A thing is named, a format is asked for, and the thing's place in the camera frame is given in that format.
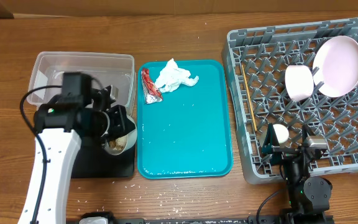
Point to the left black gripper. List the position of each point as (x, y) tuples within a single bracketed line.
[(125, 124)]

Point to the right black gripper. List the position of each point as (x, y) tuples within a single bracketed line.
[(286, 150)]

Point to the white cup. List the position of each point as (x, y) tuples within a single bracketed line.
[(281, 132)]

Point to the grey bowl with rice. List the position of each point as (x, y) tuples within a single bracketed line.
[(121, 144)]

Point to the red foil wrapper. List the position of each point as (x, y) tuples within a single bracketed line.
[(151, 93)]

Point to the small pink bowl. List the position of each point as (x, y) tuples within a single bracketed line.
[(298, 82)]

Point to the white napkin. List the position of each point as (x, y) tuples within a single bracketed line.
[(172, 76)]

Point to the wooden chopstick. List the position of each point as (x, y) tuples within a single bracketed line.
[(249, 98)]

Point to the large white plate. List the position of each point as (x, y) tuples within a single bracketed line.
[(337, 64)]

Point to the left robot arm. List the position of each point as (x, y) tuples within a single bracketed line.
[(78, 114)]

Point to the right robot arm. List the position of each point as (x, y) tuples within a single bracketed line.
[(308, 196)]

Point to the grey dishwasher rack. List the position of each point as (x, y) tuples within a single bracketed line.
[(265, 53)]

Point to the black plastic tray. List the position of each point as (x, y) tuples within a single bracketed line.
[(94, 162)]

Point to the clear plastic bin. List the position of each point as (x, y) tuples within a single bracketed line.
[(110, 69)]

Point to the teal serving tray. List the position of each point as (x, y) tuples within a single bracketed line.
[(188, 133)]

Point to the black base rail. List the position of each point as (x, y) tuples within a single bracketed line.
[(108, 217)]

